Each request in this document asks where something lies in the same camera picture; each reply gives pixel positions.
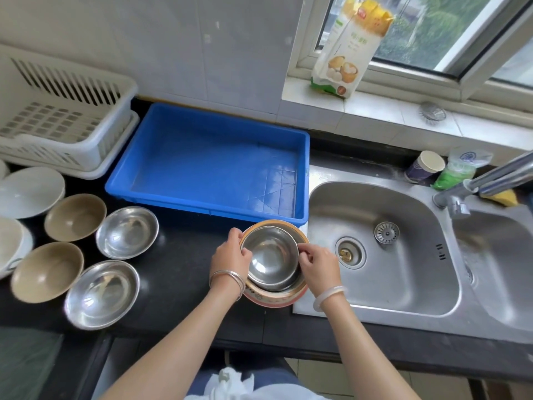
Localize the person's right hand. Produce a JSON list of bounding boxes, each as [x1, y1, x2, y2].
[[296, 242, 343, 297]]

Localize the person's left hand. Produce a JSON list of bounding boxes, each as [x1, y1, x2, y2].
[[209, 227, 254, 284]]

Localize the cream bowl with orange rim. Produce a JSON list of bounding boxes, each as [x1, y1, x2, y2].
[[239, 219, 310, 307]]

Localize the pink rimmed elephant print bowl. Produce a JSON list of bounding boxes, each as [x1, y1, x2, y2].
[[243, 283, 309, 309]]

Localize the blue plastic tray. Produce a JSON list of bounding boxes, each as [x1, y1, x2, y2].
[[104, 102, 311, 228]]

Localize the tan bowl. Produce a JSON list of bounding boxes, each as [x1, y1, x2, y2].
[[10, 241, 85, 304], [44, 193, 108, 243]]

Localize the white plastic dish rack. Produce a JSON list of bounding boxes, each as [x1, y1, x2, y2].
[[0, 44, 139, 173]]

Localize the white bowl with dark mark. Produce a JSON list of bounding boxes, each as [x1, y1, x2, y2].
[[0, 216, 34, 281]]

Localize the person's left forearm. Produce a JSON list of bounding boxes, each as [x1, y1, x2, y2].
[[99, 289, 244, 400]]

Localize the person's right forearm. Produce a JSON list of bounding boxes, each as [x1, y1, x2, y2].
[[320, 295, 421, 400]]

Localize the black countertop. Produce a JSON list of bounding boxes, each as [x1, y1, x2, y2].
[[0, 97, 533, 386]]

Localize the person's blue trousers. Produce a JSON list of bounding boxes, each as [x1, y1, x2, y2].
[[187, 356, 309, 400]]

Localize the person's white shirt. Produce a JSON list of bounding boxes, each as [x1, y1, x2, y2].
[[185, 367, 330, 400]]

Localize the silver wrist bangle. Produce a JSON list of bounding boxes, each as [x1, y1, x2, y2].
[[208, 269, 247, 303]]

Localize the white jade bangle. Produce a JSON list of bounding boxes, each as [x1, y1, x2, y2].
[[313, 285, 349, 313]]

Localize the metal sink strainer plug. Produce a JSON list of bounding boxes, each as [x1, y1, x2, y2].
[[373, 221, 400, 246]]

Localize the stainless steel double sink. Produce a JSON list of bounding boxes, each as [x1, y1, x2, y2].
[[293, 164, 533, 344]]

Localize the purple paper cup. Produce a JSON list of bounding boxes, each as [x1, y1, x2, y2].
[[404, 150, 446, 184]]

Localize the green detergent pouch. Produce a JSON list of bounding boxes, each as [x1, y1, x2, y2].
[[432, 147, 494, 191]]

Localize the white tiled window sill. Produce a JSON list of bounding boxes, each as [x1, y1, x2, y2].
[[281, 77, 533, 167]]

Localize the yellow sponge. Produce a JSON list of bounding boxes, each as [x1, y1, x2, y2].
[[481, 189, 519, 208]]

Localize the chrome faucet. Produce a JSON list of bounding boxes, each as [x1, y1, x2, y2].
[[432, 150, 533, 220]]

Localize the white and yellow flour bag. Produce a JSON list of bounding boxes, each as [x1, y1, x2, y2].
[[310, 0, 394, 99]]

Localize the steel wire scrubber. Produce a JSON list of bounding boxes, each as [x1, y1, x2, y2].
[[418, 101, 447, 123]]

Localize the white window frame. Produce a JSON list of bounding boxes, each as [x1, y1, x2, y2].
[[287, 0, 533, 113]]

